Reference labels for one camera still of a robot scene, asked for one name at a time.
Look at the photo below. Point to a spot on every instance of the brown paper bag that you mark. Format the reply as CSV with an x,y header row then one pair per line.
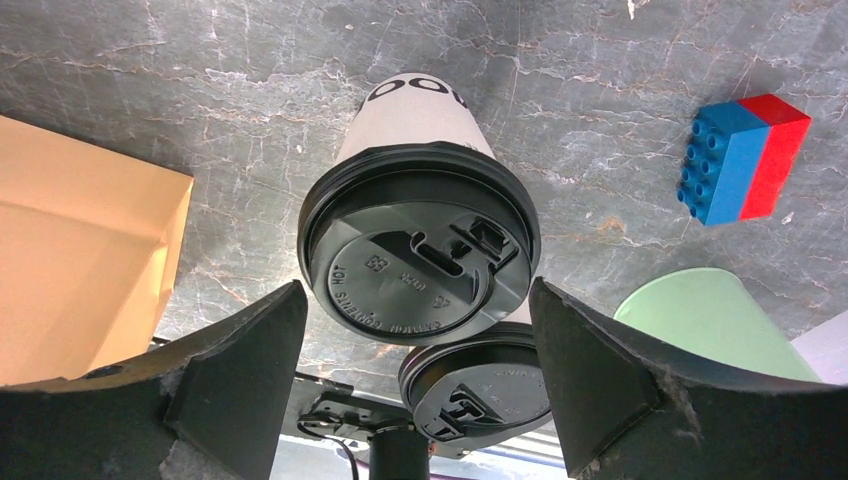
x,y
90,245

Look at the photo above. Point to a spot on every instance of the blue red block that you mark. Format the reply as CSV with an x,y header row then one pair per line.
x,y
739,158

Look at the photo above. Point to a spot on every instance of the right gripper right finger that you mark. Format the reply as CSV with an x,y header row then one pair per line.
x,y
629,406

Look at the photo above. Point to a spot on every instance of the white paper cup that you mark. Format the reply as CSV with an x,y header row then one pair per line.
x,y
412,108

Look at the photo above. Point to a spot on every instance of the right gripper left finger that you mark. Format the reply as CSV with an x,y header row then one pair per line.
x,y
209,405

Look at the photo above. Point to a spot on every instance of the black lid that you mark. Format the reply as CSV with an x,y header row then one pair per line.
x,y
419,244
479,391

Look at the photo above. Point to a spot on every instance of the green cup holder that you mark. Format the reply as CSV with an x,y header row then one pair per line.
x,y
707,311

